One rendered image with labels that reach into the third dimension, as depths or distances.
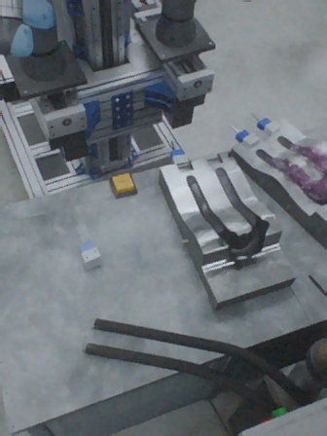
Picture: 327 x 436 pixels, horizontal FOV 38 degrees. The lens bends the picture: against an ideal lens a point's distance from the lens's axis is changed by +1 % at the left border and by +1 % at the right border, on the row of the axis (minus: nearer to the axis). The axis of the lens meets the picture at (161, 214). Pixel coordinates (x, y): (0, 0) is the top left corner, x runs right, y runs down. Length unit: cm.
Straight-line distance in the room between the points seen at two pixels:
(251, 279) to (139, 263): 35
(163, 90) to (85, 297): 84
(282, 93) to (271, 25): 72
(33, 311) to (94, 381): 27
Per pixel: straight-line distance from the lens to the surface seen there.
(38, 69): 164
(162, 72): 183
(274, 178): 162
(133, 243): 152
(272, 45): 368
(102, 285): 145
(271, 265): 147
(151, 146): 255
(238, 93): 323
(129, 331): 134
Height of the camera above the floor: 212
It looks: 57 degrees down
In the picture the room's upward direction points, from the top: 5 degrees clockwise
